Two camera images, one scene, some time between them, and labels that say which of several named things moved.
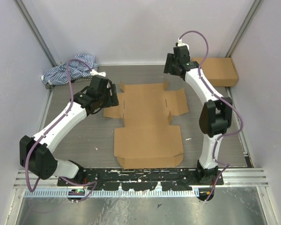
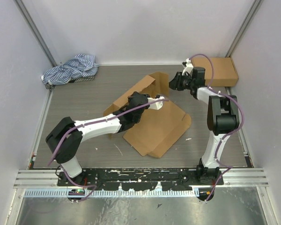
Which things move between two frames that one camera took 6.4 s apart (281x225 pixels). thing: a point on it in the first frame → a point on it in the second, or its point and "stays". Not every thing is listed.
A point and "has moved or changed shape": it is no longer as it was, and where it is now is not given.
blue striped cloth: [59, 75] stays
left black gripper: [113, 100] → [134, 94]
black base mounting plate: [141, 179] stays
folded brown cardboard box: [221, 71] stays
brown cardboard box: [147, 140] has moved or changed shape
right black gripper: [167, 67] → [175, 83]
